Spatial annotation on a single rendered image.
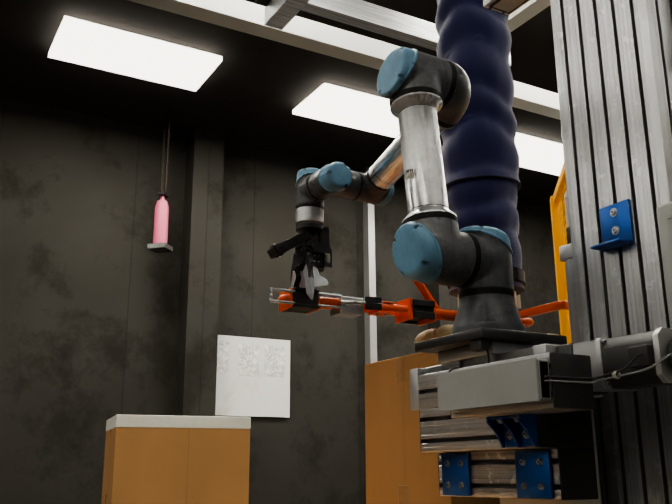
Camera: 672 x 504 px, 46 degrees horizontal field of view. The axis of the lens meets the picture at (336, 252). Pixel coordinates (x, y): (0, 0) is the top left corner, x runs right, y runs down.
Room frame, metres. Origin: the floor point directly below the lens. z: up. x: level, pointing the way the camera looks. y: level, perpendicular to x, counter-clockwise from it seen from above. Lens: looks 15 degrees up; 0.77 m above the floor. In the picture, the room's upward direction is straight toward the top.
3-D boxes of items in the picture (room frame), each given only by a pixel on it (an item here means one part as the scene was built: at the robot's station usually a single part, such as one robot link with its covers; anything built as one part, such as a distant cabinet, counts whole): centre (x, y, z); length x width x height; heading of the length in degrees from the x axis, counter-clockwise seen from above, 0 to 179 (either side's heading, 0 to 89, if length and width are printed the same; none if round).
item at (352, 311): (2.08, -0.03, 1.19); 0.07 x 0.07 x 0.04; 27
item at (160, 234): (6.78, 1.55, 2.93); 0.24 x 0.23 x 0.53; 30
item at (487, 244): (1.65, -0.31, 1.20); 0.13 x 0.12 x 0.14; 122
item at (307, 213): (2.03, 0.07, 1.42); 0.08 x 0.08 x 0.05
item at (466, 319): (1.65, -0.32, 1.09); 0.15 x 0.15 x 0.10
